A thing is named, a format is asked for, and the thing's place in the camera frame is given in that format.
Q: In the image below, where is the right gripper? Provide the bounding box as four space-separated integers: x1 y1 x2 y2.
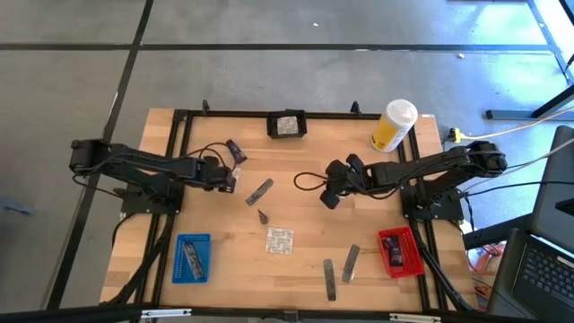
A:
320 153 376 211

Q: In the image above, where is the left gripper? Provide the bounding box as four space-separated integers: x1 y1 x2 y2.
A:
196 154 238 195

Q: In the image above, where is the large white printed sachet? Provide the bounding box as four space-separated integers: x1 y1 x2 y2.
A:
265 226 295 257

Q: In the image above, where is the narrow grey metal strip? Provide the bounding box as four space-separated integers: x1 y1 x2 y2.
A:
323 258 338 302

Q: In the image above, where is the wide grey metal strip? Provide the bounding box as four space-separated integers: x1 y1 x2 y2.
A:
341 243 361 284

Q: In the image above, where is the black plastic basket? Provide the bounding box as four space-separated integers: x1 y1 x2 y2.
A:
265 109 309 140

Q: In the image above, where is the white wipes canister yellow label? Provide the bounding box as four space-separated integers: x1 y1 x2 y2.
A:
370 99 419 153

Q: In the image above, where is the blue plastic basket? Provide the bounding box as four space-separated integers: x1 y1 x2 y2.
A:
171 232 213 284

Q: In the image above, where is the red plastic basket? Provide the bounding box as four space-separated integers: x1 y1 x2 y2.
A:
378 226 426 280

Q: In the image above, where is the dark grey laptop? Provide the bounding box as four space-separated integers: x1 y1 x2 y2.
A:
486 125 574 323

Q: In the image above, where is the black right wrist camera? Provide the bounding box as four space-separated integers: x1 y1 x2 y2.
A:
325 159 349 181

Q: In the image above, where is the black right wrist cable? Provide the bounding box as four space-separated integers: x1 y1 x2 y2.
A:
293 171 331 192

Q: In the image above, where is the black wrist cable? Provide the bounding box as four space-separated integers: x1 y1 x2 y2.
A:
293 171 331 192
187 141 237 174

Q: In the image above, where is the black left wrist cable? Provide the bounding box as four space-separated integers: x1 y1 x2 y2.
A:
187 141 237 174

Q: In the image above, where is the black aluminium table frame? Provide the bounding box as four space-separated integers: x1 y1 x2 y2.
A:
0 109 574 323

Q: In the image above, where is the black power cable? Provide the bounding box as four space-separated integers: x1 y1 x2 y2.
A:
450 179 574 201

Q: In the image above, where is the silver frame bracket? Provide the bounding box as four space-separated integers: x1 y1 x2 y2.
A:
140 308 193 320
388 312 443 323

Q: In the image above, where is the yellow extension cord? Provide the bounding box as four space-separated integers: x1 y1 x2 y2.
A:
449 105 574 144

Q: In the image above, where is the black metal desk frame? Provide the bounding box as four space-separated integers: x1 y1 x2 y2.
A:
485 0 574 121

